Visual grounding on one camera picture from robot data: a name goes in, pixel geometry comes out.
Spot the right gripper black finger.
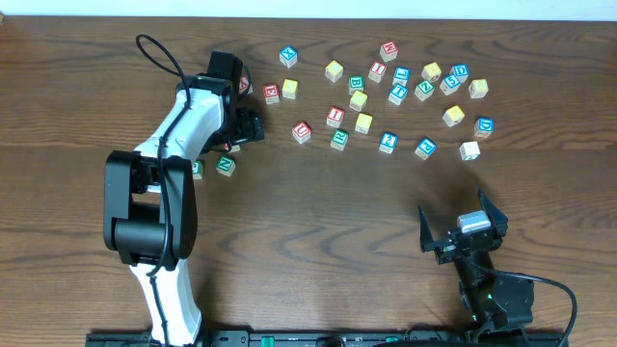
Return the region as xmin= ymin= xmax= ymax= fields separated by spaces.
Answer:
xmin=477 ymin=189 xmax=509 ymax=236
xmin=417 ymin=205 xmax=435 ymax=253

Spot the red i block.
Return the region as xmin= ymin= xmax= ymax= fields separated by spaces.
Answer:
xmin=368 ymin=62 xmax=387 ymax=83
xmin=326 ymin=106 xmax=345 ymax=128

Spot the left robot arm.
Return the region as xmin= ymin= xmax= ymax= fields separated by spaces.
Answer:
xmin=103 ymin=51 xmax=264 ymax=346

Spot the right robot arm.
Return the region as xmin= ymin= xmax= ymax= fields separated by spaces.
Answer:
xmin=418 ymin=191 xmax=534 ymax=332

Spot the red X block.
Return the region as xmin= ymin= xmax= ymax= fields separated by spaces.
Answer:
xmin=239 ymin=74 xmax=253 ymax=94

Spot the red Q block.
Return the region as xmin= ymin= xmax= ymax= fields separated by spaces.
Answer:
xmin=263 ymin=84 xmax=280 ymax=104

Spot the green N block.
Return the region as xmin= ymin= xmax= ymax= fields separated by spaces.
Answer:
xmin=215 ymin=155 xmax=236 ymax=176

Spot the red U block centre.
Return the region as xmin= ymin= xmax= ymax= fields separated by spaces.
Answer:
xmin=292 ymin=121 xmax=311 ymax=144

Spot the yellow block beside Q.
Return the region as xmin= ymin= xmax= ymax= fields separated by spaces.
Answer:
xmin=282 ymin=79 xmax=299 ymax=99

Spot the green J block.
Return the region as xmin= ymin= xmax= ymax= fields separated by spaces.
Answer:
xmin=192 ymin=160 xmax=203 ymax=180

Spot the green 7 block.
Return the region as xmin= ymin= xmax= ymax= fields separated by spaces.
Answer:
xmin=459 ymin=141 xmax=480 ymax=161

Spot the blue X block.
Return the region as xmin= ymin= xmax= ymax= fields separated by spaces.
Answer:
xmin=279 ymin=46 xmax=298 ymax=68

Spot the green R block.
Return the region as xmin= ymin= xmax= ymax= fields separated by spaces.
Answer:
xmin=331 ymin=129 xmax=349 ymax=151

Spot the blue P block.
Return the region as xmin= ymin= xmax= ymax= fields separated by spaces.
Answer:
xmin=415 ymin=138 xmax=437 ymax=160

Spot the blue D block lower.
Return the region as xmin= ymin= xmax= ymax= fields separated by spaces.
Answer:
xmin=473 ymin=118 xmax=495 ymax=138

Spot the blue d block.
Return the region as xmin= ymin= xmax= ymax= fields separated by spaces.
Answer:
xmin=473 ymin=118 xmax=495 ymax=138
xmin=449 ymin=64 xmax=469 ymax=83

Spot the yellow block top middle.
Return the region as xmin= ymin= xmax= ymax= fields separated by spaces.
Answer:
xmin=325 ymin=60 xmax=344 ymax=83

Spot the blue 2 block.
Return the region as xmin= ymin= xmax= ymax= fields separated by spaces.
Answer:
xmin=379 ymin=132 xmax=398 ymax=154

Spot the yellow block right lower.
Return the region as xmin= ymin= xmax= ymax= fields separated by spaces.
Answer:
xmin=443 ymin=105 xmax=465 ymax=127

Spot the yellow block centre upper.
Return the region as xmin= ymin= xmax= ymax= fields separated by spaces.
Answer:
xmin=349 ymin=91 xmax=367 ymax=112

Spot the green B block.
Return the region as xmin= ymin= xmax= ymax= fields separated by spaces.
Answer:
xmin=348 ymin=75 xmax=364 ymax=94

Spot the yellow block centre lower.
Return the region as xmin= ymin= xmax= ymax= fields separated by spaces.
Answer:
xmin=355 ymin=113 xmax=373 ymax=134

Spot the yellow B block far right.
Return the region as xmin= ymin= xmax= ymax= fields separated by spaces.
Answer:
xmin=469 ymin=79 xmax=489 ymax=99

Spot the blue 5 block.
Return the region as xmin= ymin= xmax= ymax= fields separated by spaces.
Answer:
xmin=440 ymin=74 xmax=461 ymax=95

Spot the green Z block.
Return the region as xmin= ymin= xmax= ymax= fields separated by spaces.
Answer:
xmin=415 ymin=80 xmax=435 ymax=101

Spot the blue T block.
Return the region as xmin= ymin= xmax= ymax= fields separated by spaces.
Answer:
xmin=389 ymin=84 xmax=409 ymax=106

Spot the blue D block upper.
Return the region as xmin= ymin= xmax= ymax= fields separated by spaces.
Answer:
xmin=449 ymin=64 xmax=469 ymax=83

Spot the red H block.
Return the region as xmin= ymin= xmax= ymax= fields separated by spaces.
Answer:
xmin=380 ymin=40 xmax=399 ymax=63

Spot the blue L block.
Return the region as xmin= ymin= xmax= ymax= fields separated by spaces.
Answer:
xmin=392 ymin=67 xmax=411 ymax=87

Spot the yellow block with animal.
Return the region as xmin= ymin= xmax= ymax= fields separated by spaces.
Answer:
xmin=421 ymin=62 xmax=442 ymax=83

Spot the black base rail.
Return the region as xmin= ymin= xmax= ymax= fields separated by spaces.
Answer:
xmin=85 ymin=328 xmax=565 ymax=347

